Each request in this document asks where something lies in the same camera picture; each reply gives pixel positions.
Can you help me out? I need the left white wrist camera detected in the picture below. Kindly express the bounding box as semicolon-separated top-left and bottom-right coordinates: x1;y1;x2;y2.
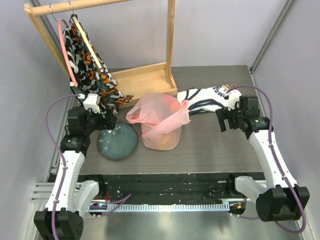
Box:
77;93;101;114

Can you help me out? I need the blue ceramic plate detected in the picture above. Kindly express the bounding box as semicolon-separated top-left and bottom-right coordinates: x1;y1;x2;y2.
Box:
97;122;139;161

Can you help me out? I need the patterned black orange garment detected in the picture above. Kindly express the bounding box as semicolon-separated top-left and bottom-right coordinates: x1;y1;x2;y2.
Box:
61;14;133;116

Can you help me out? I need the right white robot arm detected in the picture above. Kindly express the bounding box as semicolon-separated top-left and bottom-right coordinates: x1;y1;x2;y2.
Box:
216;95;310;222

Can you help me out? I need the wooden clothes hanger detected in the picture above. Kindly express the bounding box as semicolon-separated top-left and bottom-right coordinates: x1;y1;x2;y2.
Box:
71;14;103;71

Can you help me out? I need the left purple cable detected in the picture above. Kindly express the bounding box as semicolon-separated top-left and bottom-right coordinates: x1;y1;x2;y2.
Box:
46;94;132;240

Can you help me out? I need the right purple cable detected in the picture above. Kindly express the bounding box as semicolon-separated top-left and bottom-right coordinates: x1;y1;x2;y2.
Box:
224;84;307;235

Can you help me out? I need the pink plastic bag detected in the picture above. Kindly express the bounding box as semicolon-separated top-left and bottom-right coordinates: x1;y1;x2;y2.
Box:
126;92;191;151

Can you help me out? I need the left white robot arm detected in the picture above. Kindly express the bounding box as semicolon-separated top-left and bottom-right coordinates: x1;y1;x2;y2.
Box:
33;106;117;240

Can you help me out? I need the wooden clothes rack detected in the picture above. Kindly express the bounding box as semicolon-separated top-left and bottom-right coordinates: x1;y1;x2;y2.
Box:
24;0;178;108

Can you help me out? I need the slotted cable duct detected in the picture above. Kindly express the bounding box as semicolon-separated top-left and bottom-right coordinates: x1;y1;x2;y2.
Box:
88;202;230;214

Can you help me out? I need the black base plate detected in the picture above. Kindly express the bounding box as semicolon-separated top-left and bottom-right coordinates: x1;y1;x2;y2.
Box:
77;172;265;205

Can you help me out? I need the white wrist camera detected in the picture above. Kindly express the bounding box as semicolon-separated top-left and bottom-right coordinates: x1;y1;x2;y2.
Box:
77;93;101;114
225;89;242;111

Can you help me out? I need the pink clothes hanger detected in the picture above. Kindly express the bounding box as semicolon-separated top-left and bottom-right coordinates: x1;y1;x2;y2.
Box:
57;18;78;87

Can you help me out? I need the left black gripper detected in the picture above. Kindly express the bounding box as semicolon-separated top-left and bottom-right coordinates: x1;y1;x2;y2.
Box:
83;106;117;135

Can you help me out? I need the purple cable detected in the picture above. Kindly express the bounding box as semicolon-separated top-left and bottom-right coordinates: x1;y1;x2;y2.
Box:
224;84;307;235
46;94;132;240

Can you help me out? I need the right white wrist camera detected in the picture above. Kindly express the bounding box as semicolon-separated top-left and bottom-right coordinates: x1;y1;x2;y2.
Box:
225;89;242;111

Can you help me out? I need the white navy shirt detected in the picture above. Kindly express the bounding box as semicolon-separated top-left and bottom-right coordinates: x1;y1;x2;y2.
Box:
176;83;240;116

